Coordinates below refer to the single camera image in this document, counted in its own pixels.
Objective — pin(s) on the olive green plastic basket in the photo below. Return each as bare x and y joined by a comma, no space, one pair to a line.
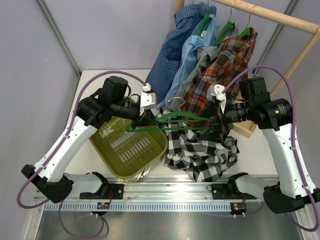
129,155

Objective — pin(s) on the green hanger of plaid shirt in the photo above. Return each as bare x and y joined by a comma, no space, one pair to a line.
246,33

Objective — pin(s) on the light blue shirt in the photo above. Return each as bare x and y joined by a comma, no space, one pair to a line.
193,50

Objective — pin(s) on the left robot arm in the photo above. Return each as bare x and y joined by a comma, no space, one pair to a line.
49,175

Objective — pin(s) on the green hanger of blue shirt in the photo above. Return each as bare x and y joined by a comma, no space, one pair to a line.
205,22

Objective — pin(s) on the green hanger of grey shirt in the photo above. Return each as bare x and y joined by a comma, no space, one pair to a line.
228,28

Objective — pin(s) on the white slotted cable duct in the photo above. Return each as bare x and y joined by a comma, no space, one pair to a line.
119,206

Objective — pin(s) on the red plaid shirt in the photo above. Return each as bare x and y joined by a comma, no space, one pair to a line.
235,54

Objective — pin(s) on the green hanger with metal hook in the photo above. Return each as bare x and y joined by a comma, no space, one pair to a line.
170,122

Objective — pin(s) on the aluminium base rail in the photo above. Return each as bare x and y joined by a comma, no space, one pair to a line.
154,186

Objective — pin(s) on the dark blue checkered shirt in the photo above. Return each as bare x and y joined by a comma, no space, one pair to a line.
168,60

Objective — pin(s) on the black white checkered shirt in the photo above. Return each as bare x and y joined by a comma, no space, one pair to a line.
203,160

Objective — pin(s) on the wooden clothes rack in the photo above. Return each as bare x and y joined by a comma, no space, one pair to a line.
247,128

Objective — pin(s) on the grey shirt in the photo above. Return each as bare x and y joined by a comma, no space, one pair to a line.
204,57

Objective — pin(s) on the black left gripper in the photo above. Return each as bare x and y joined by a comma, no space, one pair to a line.
147,118

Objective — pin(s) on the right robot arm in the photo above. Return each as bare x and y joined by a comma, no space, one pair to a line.
274,118

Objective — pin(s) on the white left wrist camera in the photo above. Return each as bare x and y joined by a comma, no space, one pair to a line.
148,99

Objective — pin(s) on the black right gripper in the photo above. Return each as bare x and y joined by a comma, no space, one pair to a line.
215,111

